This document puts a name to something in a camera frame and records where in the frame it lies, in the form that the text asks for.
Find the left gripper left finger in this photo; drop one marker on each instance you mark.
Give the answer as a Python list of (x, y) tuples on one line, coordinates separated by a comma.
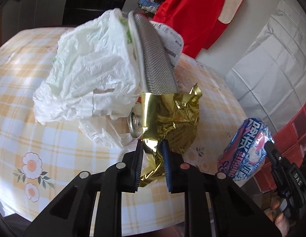
[(90, 205)]

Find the white quilted cover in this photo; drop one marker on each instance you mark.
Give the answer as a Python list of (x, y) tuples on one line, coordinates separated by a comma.
[(269, 81)]

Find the white plastic bag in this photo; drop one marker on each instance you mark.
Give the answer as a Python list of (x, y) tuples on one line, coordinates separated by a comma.
[(94, 73)]

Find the yellow checked floral tablecloth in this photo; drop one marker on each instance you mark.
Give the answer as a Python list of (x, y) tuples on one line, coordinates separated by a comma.
[(38, 161)]

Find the red hanging apron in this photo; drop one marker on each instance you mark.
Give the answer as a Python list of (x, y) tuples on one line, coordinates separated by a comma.
[(199, 22)]

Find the person's right hand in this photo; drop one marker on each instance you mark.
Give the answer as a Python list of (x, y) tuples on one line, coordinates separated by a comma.
[(279, 219)]

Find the grey mesh pouch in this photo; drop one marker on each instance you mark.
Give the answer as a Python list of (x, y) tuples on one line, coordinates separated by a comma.
[(156, 72)]

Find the black oven unit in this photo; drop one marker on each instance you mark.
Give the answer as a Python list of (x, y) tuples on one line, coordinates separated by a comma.
[(77, 12)]

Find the gold foil wrapper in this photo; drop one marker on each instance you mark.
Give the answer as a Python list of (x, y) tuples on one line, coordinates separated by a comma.
[(173, 117)]

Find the white printed package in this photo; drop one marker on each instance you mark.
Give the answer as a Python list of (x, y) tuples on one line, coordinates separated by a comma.
[(172, 41)]

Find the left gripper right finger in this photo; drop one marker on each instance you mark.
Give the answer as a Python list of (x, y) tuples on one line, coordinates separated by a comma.
[(214, 204)]

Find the grey kitchen cabinets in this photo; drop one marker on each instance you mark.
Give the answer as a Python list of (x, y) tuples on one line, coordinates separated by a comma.
[(18, 15)]

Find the red plastic crate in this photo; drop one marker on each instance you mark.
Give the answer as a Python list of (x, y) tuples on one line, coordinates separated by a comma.
[(291, 142)]

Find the pink blue snack bag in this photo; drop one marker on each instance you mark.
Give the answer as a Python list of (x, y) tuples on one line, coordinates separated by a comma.
[(245, 153)]

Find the red aluminium can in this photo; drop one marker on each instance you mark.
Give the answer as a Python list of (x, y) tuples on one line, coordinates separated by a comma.
[(135, 125)]

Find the clear thin plastic bag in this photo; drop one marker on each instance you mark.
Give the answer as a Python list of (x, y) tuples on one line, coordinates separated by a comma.
[(104, 131)]

